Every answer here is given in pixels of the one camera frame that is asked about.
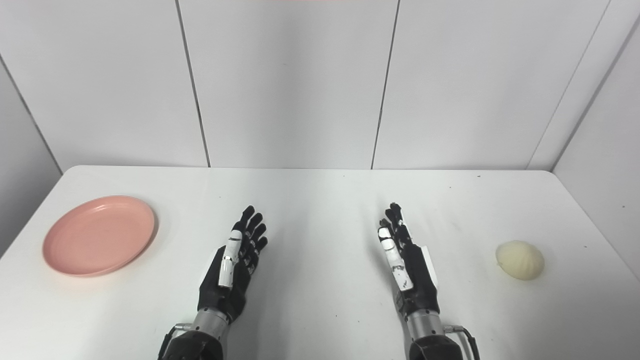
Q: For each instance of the cream steamed bun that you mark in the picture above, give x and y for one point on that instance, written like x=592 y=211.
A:
x=520 y=260

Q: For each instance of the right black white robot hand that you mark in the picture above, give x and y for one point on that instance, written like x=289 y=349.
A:
x=419 y=280

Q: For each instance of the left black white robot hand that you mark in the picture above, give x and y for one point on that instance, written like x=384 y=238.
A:
x=239 y=280

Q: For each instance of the pink round plate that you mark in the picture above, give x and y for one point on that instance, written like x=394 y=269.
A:
x=99 y=236

